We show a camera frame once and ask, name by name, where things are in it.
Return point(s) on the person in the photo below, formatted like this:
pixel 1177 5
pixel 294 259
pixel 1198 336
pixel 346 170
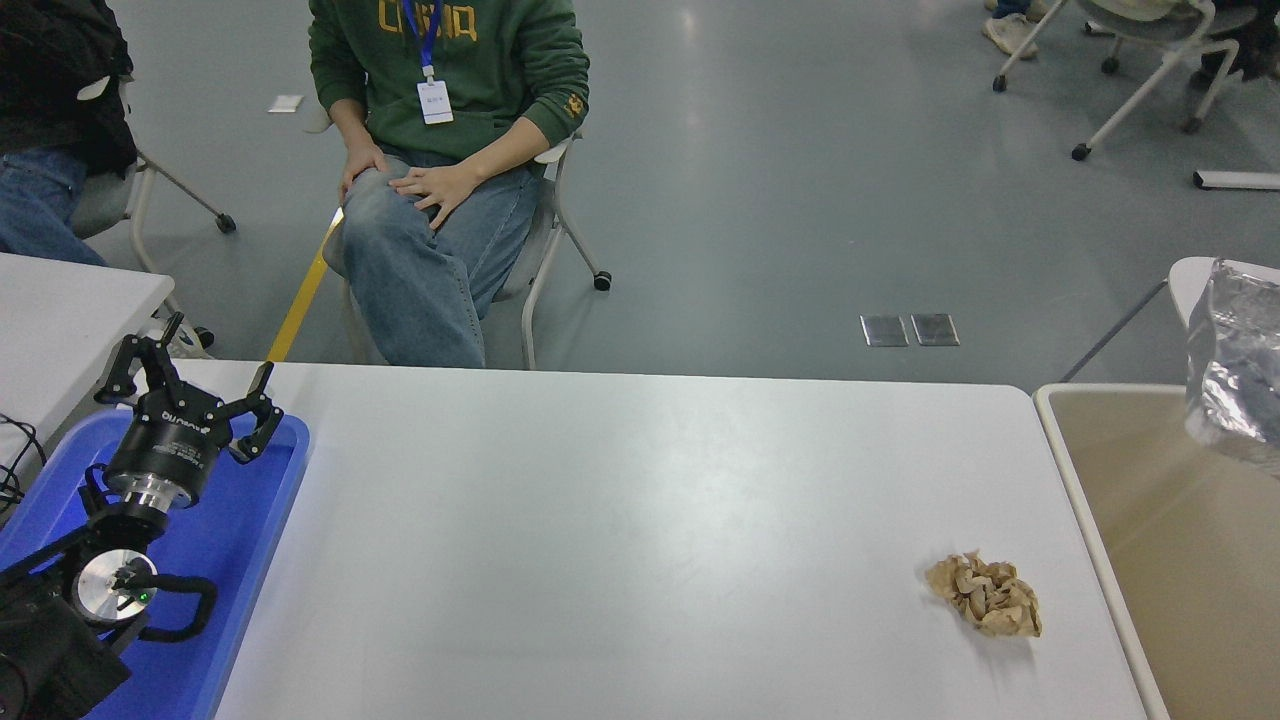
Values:
pixel 50 80
pixel 1250 50
pixel 500 80
pixel 1010 35

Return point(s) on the person's right hand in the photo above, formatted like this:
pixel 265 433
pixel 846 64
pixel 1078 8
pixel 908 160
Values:
pixel 360 162

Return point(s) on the grey chair with white legs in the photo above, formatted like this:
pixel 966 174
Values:
pixel 100 205

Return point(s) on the white side table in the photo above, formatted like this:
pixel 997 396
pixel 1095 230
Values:
pixel 60 320

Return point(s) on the large pale bin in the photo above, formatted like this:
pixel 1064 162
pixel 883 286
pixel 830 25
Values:
pixel 1150 500

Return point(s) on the silver foil tray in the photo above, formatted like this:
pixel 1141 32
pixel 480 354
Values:
pixel 1238 380

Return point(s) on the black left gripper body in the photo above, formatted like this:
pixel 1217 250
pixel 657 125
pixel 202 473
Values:
pixel 165 445

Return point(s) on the grey seat chair white frame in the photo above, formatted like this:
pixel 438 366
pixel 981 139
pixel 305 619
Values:
pixel 1160 30

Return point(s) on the white framed wheeled chair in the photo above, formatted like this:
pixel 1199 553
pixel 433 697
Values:
pixel 545 230

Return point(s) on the person's right forearm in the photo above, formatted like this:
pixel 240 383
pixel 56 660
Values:
pixel 350 124

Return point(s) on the person's left forearm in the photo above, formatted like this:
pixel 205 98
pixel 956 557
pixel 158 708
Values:
pixel 515 150

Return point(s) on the silver floor outlet plate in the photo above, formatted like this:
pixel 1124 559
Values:
pixel 884 330
pixel 935 329

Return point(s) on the person's left hand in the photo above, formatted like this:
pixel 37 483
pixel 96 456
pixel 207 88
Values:
pixel 445 187

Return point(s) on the white flat bar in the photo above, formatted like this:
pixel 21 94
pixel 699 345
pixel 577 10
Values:
pixel 1235 180

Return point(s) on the blue plastic tray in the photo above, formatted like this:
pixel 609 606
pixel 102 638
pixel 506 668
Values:
pixel 240 540

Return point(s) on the tan paper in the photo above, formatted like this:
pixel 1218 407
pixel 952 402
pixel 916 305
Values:
pixel 985 597

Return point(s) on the white chair with grey leg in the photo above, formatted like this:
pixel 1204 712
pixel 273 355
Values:
pixel 1192 295

